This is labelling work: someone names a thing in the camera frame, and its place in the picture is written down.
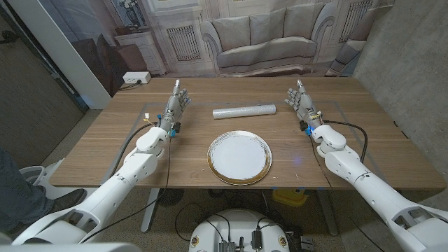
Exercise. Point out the white gold-rimmed paper plate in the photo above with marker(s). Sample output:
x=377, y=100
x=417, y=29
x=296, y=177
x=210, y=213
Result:
x=239, y=157

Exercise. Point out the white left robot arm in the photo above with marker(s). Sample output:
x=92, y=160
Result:
x=105, y=196

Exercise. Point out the white chair base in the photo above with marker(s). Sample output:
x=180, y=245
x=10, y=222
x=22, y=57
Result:
x=31, y=175

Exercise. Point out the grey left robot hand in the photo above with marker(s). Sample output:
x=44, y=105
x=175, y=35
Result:
x=171, y=112

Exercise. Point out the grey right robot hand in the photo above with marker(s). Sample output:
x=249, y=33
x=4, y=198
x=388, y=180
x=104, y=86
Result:
x=305, y=106

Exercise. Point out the black round floor fan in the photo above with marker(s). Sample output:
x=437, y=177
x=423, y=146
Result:
x=170, y=196

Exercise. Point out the yellow object under table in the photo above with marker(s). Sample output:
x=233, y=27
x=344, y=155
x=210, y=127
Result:
x=290, y=197

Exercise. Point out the printed living room backdrop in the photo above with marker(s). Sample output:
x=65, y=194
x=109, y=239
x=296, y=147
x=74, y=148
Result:
x=266, y=35

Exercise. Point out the white table leg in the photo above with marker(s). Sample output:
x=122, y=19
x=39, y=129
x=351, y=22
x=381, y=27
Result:
x=329, y=217
x=150, y=213

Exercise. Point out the white power strip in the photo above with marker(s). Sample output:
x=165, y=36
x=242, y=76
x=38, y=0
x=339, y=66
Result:
x=136, y=77

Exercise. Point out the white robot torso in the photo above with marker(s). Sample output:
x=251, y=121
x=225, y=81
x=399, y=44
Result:
x=238, y=224

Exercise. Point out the person leg with dark shoe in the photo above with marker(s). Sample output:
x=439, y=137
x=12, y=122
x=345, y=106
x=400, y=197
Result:
x=17, y=196

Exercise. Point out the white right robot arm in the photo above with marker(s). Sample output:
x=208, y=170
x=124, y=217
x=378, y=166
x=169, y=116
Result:
x=371, y=189

